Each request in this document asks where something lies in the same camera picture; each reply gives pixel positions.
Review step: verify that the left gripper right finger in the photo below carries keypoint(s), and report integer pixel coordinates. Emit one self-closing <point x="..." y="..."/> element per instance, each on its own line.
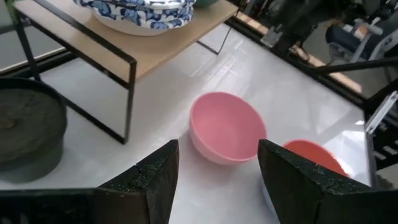
<point x="311" y="196"/>

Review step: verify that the orange plastic bowl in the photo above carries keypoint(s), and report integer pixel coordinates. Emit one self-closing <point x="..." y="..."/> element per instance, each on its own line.
<point x="314" y="155"/>

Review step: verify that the black metal table frame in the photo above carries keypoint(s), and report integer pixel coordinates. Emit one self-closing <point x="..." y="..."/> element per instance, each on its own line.
<point x="377" y="102"/>

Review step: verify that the blue floral paper bowl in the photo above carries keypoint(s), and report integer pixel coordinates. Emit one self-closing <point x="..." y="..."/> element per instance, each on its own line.
<point x="124" y="7"/>
<point x="168" y="3"/>
<point x="136" y="26"/>

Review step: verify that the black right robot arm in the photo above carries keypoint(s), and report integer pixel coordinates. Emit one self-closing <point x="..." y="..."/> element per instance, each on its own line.
<point x="289" y="15"/>

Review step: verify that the grey floor device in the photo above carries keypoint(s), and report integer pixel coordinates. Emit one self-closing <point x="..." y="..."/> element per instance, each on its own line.
<point x="348" y="37"/>

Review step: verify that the green plastic bowl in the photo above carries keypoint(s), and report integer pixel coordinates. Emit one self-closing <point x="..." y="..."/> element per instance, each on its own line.
<point x="205" y="2"/>

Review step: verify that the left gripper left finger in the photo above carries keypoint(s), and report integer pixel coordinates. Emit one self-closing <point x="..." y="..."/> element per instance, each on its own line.
<point x="149" y="193"/>

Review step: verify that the green plant in black pot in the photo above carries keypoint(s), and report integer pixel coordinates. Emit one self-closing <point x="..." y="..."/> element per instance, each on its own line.
<point x="28" y="124"/>

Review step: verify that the pink plastic bowl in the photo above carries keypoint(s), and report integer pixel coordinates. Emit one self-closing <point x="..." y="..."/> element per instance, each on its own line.
<point x="227" y="124"/>

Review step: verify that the wooden shelf with black frame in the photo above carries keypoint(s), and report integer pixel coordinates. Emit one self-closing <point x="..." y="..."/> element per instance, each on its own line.
<point x="149" y="53"/>

